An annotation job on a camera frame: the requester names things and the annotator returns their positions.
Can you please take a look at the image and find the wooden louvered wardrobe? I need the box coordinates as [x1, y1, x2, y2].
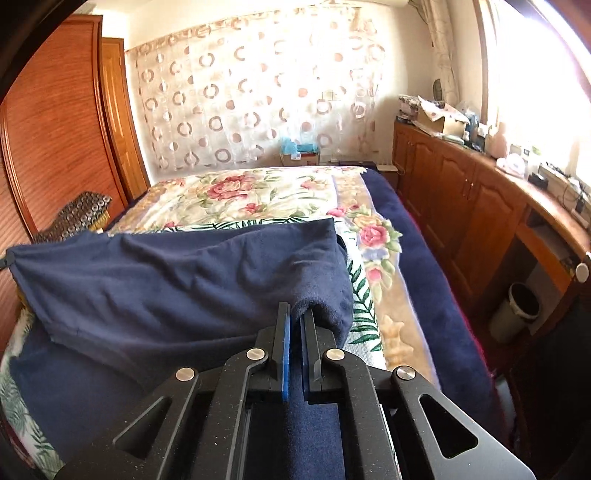
[0, 13, 151, 356]

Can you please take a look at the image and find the open cardboard box on sideboard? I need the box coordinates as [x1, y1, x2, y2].
[416, 97, 469, 137]

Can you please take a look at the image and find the grey waste bin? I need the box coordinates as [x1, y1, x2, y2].
[489, 282, 541, 343]

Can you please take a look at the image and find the pink figurine on sideboard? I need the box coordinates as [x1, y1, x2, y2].
[485, 122, 509, 160]

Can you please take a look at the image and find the floral bed blanket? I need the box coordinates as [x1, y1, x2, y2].
[0, 165, 500, 478]

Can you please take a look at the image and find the circle-patterned sheer curtain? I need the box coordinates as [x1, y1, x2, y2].
[126, 2, 388, 179]

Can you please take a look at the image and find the navy blue printed t-shirt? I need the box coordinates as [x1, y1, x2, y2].
[4, 217, 356, 480]

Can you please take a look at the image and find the long wooden sideboard cabinet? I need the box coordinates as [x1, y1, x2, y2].
[392, 122, 590, 317]

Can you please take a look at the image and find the cardboard box with blue tissue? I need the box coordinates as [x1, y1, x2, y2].
[280, 138, 321, 167]

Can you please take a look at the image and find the dark circle-patterned folded cloth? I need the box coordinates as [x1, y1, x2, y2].
[32, 191, 112, 243]

